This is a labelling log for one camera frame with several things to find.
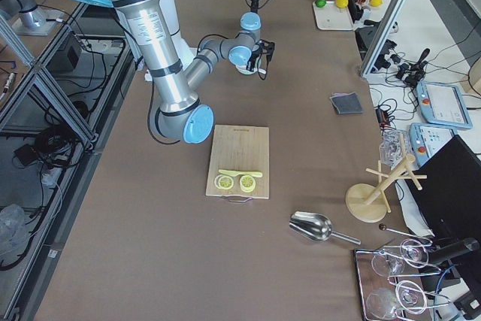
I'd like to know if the yellow plastic knife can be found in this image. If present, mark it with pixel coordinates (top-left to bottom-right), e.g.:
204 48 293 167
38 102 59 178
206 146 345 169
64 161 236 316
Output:
219 169 263 178

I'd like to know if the teach pendant with screen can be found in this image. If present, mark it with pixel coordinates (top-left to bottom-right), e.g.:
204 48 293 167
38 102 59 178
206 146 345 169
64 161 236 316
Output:
416 80 473 129

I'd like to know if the black monitor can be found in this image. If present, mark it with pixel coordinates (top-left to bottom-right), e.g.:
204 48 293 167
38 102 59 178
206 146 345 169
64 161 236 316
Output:
410 135 480 240

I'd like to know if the yellow lemon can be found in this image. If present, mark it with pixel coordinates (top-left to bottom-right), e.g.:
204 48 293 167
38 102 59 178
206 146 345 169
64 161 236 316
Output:
334 0 349 9

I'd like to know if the lemon slice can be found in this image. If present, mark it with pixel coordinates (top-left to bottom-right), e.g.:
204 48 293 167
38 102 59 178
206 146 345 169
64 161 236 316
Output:
213 174 234 190
239 174 256 193

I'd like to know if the upper lemon slice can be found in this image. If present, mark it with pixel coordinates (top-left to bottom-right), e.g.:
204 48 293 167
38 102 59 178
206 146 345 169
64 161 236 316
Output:
213 174 234 190

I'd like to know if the clear plastic container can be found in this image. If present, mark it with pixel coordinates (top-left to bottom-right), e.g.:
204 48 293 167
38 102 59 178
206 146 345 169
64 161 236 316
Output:
379 130 410 168

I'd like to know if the beige rabbit tray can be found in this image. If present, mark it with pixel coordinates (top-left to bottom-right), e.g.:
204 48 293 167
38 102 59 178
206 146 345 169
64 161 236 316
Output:
312 1 354 31

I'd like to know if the wine glass rack tray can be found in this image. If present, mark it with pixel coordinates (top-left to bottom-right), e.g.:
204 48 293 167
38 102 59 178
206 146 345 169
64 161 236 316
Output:
353 238 452 320

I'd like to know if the bamboo cutting board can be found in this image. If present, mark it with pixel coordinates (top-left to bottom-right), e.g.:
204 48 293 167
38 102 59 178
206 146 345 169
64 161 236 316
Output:
205 125 270 199

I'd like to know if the grey folded cloth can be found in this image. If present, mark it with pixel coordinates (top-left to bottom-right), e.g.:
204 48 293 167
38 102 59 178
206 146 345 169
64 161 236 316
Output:
330 92 364 115

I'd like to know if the lower lemon slice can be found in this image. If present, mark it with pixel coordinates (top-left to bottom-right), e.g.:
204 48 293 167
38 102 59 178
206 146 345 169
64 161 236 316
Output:
239 174 256 193

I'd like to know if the metal scoop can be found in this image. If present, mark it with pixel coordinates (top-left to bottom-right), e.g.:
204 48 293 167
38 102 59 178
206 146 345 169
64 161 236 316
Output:
289 210 361 245

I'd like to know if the green lime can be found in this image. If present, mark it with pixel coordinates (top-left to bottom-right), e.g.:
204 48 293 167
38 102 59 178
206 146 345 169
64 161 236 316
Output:
315 0 326 8

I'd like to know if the wooden mug tree stand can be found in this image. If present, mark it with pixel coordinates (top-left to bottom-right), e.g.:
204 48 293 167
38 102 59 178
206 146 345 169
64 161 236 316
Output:
345 153 428 223

